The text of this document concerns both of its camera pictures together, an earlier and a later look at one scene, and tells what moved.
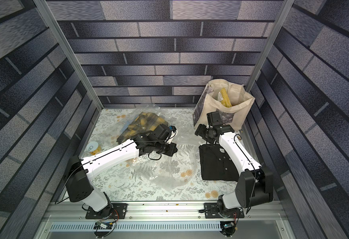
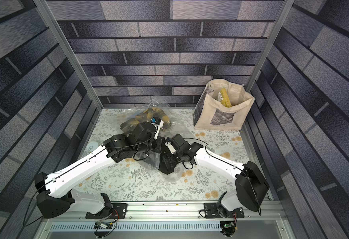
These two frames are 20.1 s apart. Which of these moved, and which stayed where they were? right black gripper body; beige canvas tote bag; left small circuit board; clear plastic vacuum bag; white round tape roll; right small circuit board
Moved: right black gripper body; clear plastic vacuum bag
Stayed: right small circuit board; left small circuit board; white round tape roll; beige canvas tote bag
